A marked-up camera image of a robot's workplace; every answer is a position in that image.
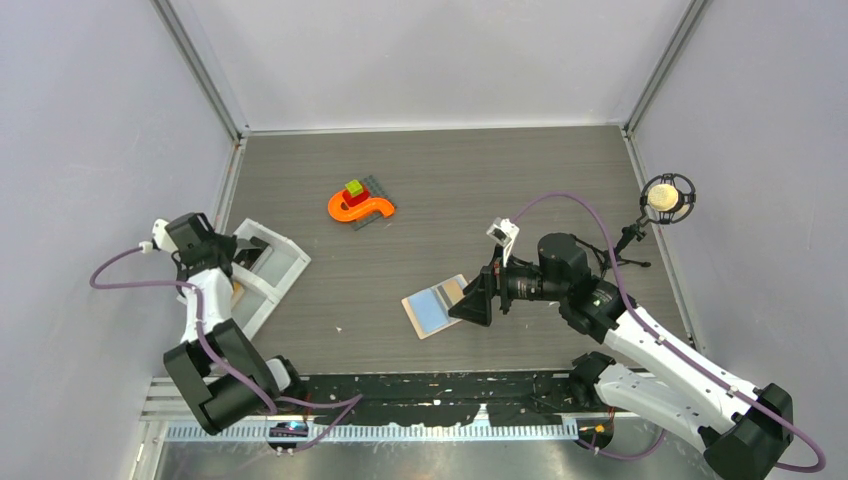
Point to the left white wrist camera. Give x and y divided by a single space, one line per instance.
160 239

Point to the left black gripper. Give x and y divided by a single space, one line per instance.
229 245

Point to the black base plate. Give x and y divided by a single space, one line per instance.
508 398

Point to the orange card in tray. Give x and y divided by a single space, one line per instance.
238 293

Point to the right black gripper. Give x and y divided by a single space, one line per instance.
476 307

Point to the tan card holder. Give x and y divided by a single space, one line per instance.
425 314

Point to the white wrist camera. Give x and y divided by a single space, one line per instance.
160 239
504 233

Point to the white divided tray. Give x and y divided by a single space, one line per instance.
269 280

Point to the microphone on tripod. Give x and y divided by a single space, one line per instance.
666 199

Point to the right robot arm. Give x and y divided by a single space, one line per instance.
735 425

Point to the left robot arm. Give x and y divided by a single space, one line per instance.
230 285

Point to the red toy block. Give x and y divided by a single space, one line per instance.
352 202

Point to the orange curved toy track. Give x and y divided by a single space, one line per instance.
339 212

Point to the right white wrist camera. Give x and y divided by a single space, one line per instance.
504 233

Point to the grey studded baseplate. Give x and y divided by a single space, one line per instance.
376 190

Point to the black credit card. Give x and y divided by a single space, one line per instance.
249 251

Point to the green toy block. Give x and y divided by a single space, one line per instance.
355 188

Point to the white slotted cable duct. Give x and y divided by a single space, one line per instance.
269 431

